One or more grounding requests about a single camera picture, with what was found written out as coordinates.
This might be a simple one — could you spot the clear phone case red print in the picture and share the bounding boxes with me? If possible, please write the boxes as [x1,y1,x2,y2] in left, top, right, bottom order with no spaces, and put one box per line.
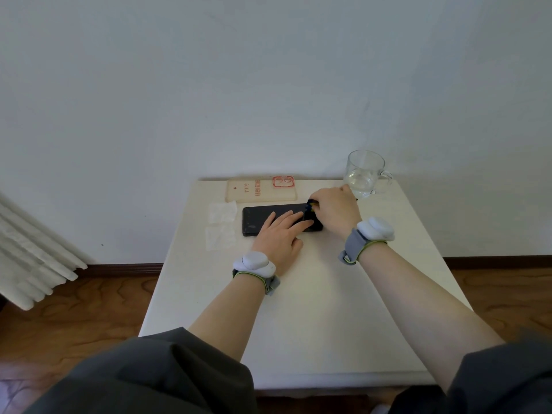
[225,175,298,204]

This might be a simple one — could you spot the person's right hand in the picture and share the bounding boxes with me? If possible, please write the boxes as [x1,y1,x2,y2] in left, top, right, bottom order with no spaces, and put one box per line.
[308,184,363,241]

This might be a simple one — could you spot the white curtain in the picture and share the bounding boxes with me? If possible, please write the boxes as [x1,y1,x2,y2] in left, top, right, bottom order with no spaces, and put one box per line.
[0,193,89,311]

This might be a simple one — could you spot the person's left hand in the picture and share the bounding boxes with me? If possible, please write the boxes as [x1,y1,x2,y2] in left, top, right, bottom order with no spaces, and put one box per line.
[252,210,315,277]

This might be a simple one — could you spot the glass mug with water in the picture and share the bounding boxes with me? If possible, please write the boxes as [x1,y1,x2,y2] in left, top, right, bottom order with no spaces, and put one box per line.
[343,149,394,199]

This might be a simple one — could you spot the person's right forearm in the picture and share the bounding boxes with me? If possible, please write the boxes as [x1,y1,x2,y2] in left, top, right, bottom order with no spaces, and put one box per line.
[358,243,505,393]

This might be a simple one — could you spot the dark grey shirt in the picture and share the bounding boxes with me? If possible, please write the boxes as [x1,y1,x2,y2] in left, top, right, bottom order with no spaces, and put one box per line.
[24,326,552,414]

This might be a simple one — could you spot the person's left forearm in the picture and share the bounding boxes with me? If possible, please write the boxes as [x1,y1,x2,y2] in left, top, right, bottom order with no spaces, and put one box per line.
[188,274,266,363]

